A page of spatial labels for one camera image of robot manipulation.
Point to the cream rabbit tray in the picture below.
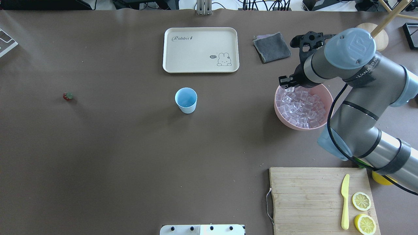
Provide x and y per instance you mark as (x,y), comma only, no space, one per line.
(200,50)

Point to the wooden cup tree stand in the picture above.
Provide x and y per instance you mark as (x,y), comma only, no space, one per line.
(378,32)

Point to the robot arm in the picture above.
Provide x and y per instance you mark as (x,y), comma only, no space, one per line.
(372,83)

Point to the grey folded cloth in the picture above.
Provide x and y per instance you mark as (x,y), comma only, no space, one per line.
(271,47)

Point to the pink ice bowl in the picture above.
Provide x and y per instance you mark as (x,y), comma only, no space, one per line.
(302,108)

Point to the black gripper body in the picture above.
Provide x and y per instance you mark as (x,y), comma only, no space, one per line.
(298,74)

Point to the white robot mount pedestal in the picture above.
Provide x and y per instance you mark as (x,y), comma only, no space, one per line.
(203,229)

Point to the clear ice cube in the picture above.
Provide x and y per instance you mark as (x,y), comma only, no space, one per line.
(290,89)

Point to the wooden cutting board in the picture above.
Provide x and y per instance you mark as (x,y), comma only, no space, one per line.
(308,200)

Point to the yellow plastic knife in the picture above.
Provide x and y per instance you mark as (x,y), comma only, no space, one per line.
(345,210)

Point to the lemon half slice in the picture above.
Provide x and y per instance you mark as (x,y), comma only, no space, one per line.
(365,224)
(361,201)

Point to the light blue plastic cup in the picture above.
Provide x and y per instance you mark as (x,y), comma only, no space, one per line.
(186,100)

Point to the red strawberry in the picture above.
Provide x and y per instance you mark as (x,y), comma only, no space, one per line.
(68,96)

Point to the yellow lemon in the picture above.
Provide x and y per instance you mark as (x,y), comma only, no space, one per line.
(380,179)

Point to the green lime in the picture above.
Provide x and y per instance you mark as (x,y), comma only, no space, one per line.
(360,163)

